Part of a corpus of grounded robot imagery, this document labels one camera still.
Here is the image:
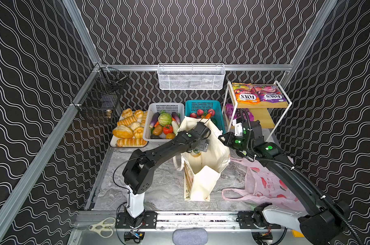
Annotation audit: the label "black wire wall basket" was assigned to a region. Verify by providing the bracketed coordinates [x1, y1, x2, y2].
[76, 67, 129, 125]

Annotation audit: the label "green cabbage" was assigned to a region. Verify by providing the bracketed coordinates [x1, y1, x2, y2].
[158, 112, 172, 126]

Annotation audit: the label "purple eggplant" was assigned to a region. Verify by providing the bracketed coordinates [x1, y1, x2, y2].
[149, 112, 160, 128]
[172, 112, 181, 125]

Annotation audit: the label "small white bun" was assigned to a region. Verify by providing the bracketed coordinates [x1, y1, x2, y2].
[129, 121, 141, 131]

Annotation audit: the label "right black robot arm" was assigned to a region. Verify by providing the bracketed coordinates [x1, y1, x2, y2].
[218, 109, 363, 245]

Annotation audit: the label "yellow mango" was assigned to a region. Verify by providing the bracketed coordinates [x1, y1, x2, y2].
[166, 133, 176, 139]

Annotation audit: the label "purple eggplant right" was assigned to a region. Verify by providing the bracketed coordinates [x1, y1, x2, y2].
[172, 112, 181, 125]

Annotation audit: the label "purple grape candy bag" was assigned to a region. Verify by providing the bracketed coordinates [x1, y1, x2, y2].
[225, 104, 242, 119]

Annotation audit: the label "white green corn cob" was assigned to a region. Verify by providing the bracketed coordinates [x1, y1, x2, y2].
[171, 120, 179, 135]

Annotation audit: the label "twisted bun back left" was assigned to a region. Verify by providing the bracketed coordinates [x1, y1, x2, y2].
[121, 108, 133, 118]

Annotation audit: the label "red apple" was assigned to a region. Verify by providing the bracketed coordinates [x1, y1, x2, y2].
[207, 109, 216, 117]

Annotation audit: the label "purple Fox's candy bag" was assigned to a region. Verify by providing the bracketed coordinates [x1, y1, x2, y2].
[254, 84, 287, 103]

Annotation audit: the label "bun back right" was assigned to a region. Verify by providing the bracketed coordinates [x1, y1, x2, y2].
[133, 110, 144, 119]

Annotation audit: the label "metal base rail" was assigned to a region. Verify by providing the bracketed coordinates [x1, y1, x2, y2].
[133, 211, 284, 232]

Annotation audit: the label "striped long bread back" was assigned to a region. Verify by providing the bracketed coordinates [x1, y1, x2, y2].
[117, 115, 138, 126]

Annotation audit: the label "cream handled scissors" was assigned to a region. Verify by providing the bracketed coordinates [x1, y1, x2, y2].
[88, 217, 116, 238]

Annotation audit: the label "orange Fox's candy bag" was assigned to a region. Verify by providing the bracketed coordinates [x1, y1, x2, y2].
[232, 83, 261, 105]

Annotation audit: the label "red tomato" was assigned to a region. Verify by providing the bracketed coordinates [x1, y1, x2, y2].
[163, 125, 173, 135]

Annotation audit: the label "white plastic vegetable basket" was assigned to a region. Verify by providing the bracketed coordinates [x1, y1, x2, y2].
[143, 103, 184, 142]

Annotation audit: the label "grey foam pad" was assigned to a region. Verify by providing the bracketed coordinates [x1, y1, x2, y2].
[172, 228, 208, 245]

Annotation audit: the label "white bread tray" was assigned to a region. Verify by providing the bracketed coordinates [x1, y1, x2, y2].
[109, 108, 147, 148]

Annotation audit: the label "white wooden two-tier shelf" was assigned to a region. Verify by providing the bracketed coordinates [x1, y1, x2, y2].
[222, 81, 293, 141]

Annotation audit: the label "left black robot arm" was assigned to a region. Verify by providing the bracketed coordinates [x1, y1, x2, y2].
[122, 122, 211, 218]

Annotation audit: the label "pink plastic grocery bag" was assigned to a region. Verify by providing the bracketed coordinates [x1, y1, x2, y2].
[222, 158, 305, 211]

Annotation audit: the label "teal plastic fruit basket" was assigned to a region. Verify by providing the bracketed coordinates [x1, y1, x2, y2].
[184, 100, 226, 133]

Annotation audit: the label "purple eggplant left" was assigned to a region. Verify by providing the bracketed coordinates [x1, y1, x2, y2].
[149, 112, 160, 128]

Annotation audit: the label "white wire wall basket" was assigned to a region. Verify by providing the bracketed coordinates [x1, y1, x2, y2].
[157, 63, 226, 90]

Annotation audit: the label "cream canvas tote bag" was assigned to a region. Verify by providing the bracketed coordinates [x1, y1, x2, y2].
[173, 117, 230, 202]

